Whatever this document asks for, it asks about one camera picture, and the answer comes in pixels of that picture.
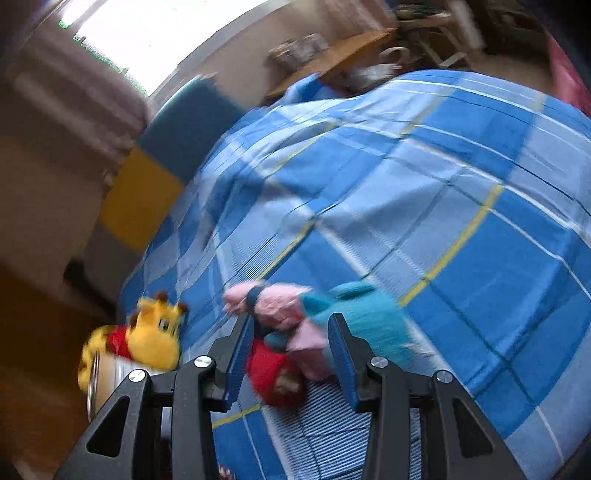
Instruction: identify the red knit hat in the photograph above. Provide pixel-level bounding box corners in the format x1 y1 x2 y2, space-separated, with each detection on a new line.
246 338 308 409

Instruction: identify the teal plush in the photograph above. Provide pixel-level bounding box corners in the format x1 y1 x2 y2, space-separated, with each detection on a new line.
262 280 417 381

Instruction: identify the pink towel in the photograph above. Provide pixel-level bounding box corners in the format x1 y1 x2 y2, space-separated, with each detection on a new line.
222 280 311 331

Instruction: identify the yellow giraffe plush toy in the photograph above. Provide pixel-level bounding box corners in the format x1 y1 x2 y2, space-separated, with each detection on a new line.
77 292 188 393

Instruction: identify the white protein powder can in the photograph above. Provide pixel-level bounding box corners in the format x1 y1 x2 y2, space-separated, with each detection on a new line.
86 352 160 421

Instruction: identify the blue plaid bedspread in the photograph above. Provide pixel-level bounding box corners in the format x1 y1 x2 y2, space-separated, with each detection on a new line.
118 70 590 479

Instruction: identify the colour block headboard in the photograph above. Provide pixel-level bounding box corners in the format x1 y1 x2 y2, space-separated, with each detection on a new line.
82 77 245 302

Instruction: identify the wooden desk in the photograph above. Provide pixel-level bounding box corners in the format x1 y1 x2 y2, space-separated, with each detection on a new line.
263 29 396 104

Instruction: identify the clear desk organizer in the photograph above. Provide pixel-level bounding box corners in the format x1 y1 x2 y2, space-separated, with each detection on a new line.
267 33 329 72

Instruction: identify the pink curtain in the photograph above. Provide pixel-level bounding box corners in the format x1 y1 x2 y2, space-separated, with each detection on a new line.
6 25 150 163

